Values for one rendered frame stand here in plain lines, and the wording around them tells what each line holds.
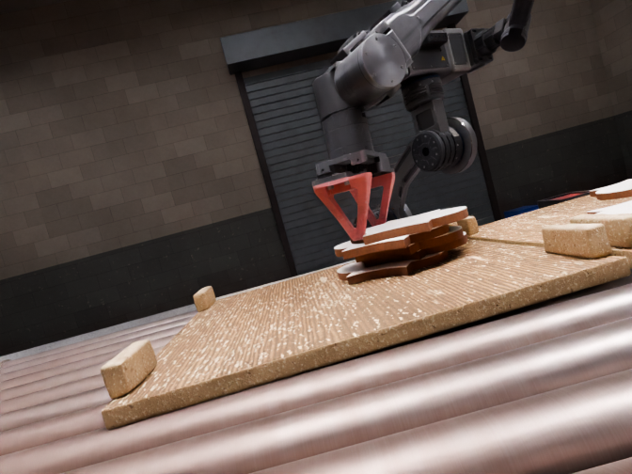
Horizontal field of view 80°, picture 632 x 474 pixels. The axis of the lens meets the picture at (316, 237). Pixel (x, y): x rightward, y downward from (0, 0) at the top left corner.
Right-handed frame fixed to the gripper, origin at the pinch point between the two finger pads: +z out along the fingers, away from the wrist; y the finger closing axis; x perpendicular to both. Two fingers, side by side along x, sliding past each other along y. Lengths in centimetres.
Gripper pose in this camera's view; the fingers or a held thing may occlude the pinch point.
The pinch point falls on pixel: (369, 228)
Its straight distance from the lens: 49.4
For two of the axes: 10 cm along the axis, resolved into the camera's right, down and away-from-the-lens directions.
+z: 2.3, 9.7, 0.5
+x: -8.8, 1.9, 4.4
